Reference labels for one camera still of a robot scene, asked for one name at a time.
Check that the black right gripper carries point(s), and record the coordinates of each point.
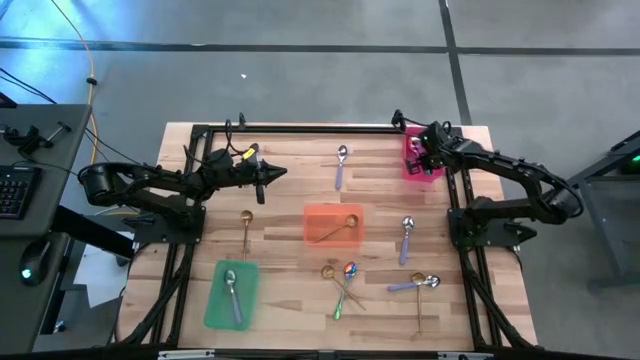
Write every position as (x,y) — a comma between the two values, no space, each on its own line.
(436,145)

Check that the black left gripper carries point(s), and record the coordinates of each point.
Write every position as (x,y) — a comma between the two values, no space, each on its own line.
(247,172)

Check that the iridescent rainbow metal spoon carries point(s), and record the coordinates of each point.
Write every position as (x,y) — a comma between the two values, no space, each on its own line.
(350,270)
(415,145)

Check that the gold metal spoon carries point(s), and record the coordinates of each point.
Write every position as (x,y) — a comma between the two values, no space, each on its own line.
(327,272)
(352,220)
(246,216)
(418,278)

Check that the translucent orange plastic bin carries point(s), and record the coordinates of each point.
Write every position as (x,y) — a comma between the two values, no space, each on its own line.
(325,220)

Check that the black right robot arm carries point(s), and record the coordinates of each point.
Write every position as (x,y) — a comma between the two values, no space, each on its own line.
(500,162)

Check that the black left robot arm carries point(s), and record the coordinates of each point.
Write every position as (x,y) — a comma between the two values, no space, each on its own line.
(140,175)

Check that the translucent pink plastic bin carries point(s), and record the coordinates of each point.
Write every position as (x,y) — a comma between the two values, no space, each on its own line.
(432,176)

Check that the yellow label tag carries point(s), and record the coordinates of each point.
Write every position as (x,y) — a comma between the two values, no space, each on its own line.
(248,154)

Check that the translucent green plastic bin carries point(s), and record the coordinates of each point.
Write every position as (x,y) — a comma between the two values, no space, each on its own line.
(220,310)

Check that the grey metal side table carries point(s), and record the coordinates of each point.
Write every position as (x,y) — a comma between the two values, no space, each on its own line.
(615,225)

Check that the black desk leg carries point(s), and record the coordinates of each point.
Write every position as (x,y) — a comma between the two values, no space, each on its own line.
(90,232)

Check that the black device green light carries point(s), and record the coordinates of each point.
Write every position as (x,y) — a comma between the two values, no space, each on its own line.
(632,162)

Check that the white sheet on floor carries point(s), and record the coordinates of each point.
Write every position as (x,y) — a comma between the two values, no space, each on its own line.
(100,277)

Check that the grey side desk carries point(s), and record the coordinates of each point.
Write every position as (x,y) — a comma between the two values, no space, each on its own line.
(55,180)

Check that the black clamp stand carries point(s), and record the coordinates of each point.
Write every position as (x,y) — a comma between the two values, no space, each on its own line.
(27,139)

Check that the black computer mouse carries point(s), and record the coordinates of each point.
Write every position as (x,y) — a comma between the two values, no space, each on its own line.
(35,260)

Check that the black computer keyboard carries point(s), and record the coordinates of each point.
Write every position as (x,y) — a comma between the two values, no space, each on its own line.
(15,192)

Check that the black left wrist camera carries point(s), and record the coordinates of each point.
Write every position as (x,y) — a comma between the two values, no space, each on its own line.
(220,159)

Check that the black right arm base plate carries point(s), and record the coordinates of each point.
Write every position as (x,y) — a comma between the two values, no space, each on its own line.
(480,235)

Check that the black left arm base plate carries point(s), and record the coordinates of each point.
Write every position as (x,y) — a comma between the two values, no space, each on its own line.
(165,232)

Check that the silver metal bracket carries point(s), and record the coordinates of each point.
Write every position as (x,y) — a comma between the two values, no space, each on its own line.
(465,356)
(185,355)

